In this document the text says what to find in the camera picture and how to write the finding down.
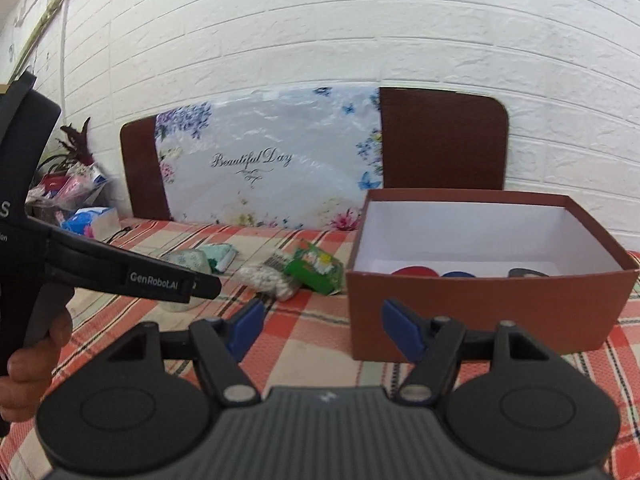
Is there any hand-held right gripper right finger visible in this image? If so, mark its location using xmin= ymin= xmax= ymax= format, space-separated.
xmin=382 ymin=299 xmax=551 ymax=407

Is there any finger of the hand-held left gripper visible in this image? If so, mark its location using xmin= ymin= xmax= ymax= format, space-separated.
xmin=187 ymin=271 xmax=222 ymax=305

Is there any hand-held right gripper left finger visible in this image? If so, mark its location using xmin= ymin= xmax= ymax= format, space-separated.
xmin=107 ymin=299 xmax=266 ymax=407

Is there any green patterned pale container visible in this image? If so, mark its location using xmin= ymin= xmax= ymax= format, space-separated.
xmin=162 ymin=249 xmax=208 ymax=274

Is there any teal white packet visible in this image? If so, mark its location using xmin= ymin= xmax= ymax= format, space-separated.
xmin=200 ymin=242 xmax=237 ymax=275

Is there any bag of cotton swabs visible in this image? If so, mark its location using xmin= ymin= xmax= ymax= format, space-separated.
xmin=235 ymin=252 xmax=301 ymax=302

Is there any brown cardboard box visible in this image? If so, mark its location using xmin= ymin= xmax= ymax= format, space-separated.
xmin=345 ymin=189 xmax=640 ymax=361

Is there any green snack packet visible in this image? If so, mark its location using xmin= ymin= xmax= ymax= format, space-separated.
xmin=284 ymin=241 xmax=346 ymax=295

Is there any person's left hand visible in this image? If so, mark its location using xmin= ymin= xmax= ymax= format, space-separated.
xmin=0 ymin=305 xmax=73 ymax=423

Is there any dark red plant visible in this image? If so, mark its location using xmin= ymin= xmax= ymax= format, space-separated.
xmin=37 ymin=117 xmax=96 ymax=171

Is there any plaid blanket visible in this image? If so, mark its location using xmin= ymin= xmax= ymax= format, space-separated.
xmin=0 ymin=217 xmax=640 ymax=480

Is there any blue tissue packet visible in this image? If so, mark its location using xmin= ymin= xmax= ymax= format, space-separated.
xmin=60 ymin=206 xmax=120 ymax=238

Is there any floral plastic package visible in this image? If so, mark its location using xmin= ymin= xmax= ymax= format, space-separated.
xmin=155 ymin=86 xmax=383 ymax=231

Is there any floral Beautiful Day board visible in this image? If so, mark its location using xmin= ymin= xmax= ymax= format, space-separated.
xmin=120 ymin=87 xmax=510 ymax=222

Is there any yellow wall strip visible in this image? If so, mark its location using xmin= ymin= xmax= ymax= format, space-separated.
xmin=10 ymin=0 xmax=96 ymax=76

